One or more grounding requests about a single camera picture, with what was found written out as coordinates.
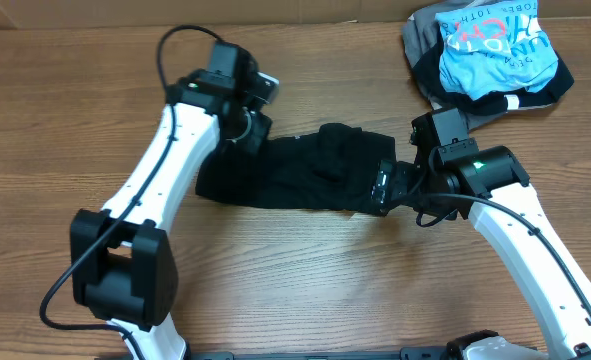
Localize black t-shirt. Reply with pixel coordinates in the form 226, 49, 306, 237
195, 123, 396, 216

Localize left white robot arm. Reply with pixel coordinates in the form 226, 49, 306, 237
70, 40, 279, 359

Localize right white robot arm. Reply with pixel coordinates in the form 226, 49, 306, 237
372, 108, 591, 359

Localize black folded garment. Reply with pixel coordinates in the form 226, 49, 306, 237
412, 44, 574, 116

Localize grey folded garment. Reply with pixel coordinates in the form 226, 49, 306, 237
401, 0, 516, 133

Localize light blue printed t-shirt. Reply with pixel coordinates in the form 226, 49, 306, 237
435, 0, 559, 100

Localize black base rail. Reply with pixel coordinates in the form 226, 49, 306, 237
188, 346, 449, 360

